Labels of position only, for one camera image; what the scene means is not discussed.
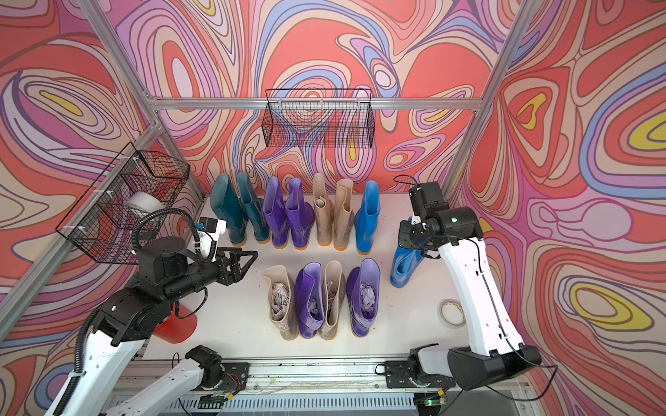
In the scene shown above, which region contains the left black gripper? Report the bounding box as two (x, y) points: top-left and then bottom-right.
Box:
(161, 245), (258, 307)

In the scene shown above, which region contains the blue boot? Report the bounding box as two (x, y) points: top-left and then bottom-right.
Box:
(354, 180), (381, 254)
(390, 247), (423, 289)

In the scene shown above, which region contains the teal boot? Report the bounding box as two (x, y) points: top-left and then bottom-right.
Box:
(237, 173), (271, 244)
(210, 173), (247, 246)

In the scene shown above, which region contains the dark purple boot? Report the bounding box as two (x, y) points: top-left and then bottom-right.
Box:
(262, 176), (290, 249)
(284, 178), (315, 250)

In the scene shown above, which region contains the beige boot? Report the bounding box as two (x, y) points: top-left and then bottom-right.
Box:
(333, 179), (354, 251)
(320, 260), (346, 341)
(262, 265), (299, 341)
(312, 173), (333, 246)

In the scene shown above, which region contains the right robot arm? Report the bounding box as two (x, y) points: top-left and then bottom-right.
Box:
(398, 207), (542, 391)

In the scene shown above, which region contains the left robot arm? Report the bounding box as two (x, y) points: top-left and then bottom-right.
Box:
(47, 247), (258, 415)

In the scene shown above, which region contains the purple boot front right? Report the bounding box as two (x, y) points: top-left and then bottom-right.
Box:
(346, 258), (381, 337)

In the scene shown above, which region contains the purple boot front left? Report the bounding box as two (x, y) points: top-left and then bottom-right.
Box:
(295, 262), (325, 339)

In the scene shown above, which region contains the tape roll on table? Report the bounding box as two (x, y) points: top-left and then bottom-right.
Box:
(437, 299), (467, 329)

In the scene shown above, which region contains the red cup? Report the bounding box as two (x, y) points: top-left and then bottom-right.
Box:
(153, 303), (198, 344)

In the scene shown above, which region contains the white tape roll in basket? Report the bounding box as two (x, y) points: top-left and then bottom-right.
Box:
(124, 192), (165, 218)

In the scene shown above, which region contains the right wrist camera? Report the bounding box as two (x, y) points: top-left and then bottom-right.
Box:
(409, 182), (450, 221)

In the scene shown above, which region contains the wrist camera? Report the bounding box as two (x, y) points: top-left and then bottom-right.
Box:
(129, 209), (227, 297)
(409, 182), (450, 221)

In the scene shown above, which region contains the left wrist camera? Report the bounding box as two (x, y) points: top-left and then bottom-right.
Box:
(129, 209), (227, 297)

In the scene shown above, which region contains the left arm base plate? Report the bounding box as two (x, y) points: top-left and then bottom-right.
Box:
(200, 362), (250, 393)

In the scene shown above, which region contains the black wire basket left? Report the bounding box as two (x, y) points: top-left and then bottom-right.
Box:
(55, 143), (190, 265)

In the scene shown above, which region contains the black wire basket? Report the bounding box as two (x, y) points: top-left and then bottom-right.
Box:
(261, 87), (376, 149)
(55, 143), (190, 265)

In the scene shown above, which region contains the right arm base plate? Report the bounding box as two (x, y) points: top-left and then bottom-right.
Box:
(383, 360), (421, 389)

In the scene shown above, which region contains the black wire basket back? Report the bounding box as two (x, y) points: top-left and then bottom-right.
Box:
(261, 87), (376, 149)

